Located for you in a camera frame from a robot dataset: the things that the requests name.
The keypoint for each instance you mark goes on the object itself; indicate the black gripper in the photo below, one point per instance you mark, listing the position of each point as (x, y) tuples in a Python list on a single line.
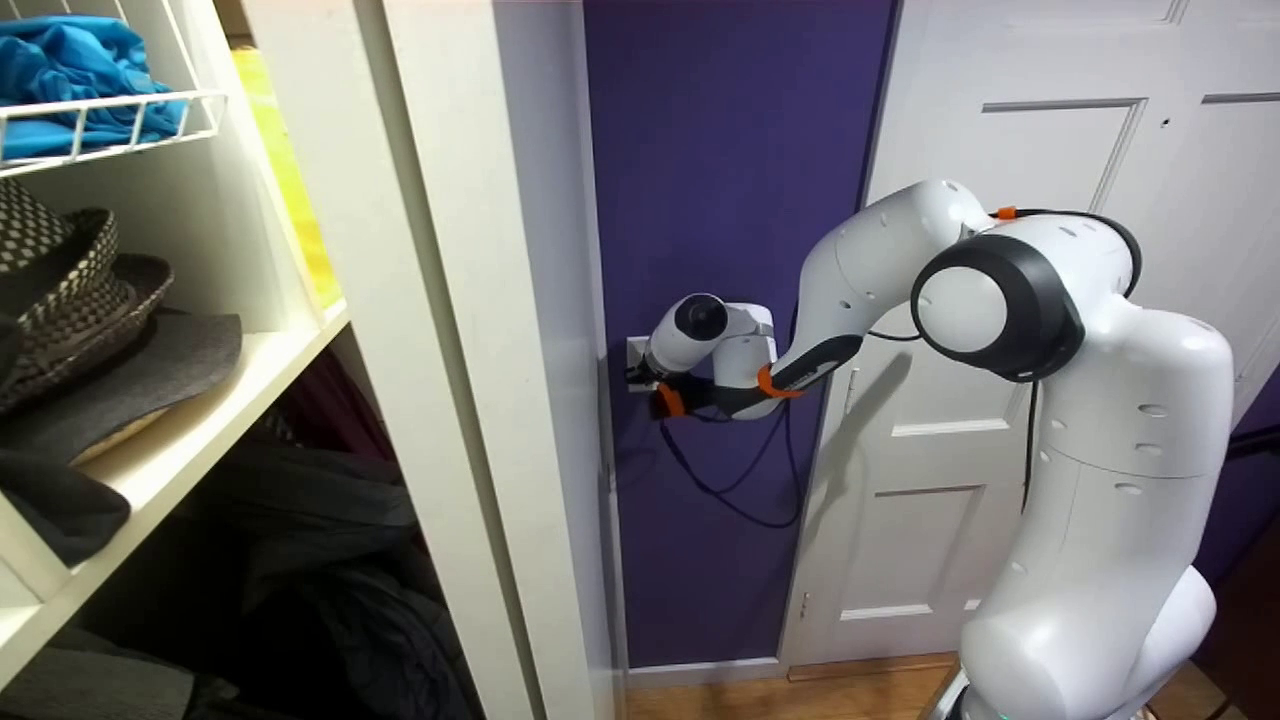
[(644, 386)]

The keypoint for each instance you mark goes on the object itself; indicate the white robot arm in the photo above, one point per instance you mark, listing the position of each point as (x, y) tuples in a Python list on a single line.
[(1099, 596)]

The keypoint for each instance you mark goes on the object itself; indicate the dark hanging clothes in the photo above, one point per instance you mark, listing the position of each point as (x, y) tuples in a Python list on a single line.
[(298, 574)]

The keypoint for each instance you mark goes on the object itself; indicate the white closet shelf unit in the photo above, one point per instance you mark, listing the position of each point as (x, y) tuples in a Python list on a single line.
[(218, 218)]

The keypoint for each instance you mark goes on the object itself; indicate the white panelled door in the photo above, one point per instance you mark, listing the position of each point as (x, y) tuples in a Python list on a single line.
[(1159, 115)]

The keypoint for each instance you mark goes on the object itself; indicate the dark grey felt hat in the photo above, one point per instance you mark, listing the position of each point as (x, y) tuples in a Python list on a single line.
[(47, 440)]

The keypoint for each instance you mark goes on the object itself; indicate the woven black white hat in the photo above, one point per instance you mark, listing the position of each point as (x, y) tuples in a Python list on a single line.
[(70, 292)]

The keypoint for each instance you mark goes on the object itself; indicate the blue folded cloth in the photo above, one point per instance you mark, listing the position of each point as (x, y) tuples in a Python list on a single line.
[(76, 81)]

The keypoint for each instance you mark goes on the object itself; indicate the white wall light switch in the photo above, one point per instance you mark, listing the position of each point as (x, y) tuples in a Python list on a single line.
[(639, 352)]

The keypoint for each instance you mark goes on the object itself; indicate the white door frame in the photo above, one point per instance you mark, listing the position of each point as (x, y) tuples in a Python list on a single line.
[(449, 158)]

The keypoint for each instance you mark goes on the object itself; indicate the white wire basket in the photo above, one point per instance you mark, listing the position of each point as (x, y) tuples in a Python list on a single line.
[(174, 32)]

